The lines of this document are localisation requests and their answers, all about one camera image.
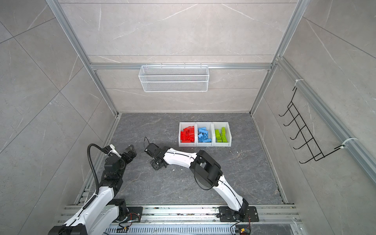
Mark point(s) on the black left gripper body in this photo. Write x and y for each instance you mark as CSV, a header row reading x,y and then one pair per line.
x,y
127,159

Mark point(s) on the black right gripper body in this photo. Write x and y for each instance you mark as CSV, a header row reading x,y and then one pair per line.
x,y
155,165

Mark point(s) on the blue lego brick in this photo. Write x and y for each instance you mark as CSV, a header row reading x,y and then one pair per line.
x,y
207,141

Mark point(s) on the red arch lego piece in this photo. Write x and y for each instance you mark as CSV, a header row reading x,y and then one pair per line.
x,y
189,130

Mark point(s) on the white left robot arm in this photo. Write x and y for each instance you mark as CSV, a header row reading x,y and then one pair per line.
x,y
102,208

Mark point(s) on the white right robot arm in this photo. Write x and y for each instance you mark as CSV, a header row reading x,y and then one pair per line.
x,y
206,172

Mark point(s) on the white left bin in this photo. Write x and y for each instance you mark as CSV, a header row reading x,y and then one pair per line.
x,y
183,125

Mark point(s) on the white bin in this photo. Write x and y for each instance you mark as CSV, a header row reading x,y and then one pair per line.
x,y
219,125
183,125
208,126

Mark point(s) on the white middle bin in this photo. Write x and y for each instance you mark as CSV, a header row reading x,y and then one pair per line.
x,y
208,126

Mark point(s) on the white right bin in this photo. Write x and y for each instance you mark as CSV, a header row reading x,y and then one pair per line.
x,y
219,125

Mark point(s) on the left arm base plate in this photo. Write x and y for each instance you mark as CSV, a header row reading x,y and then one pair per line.
x,y
131,214

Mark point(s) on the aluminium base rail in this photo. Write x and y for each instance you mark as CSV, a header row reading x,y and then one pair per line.
x,y
280,219

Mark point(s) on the white wire mesh basket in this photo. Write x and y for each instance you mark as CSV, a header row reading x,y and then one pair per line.
x,y
174,78

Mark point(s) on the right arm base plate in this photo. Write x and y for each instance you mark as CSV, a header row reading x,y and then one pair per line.
x,y
225,214

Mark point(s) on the black wire hook rack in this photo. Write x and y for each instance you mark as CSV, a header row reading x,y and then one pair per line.
x,y
309,140

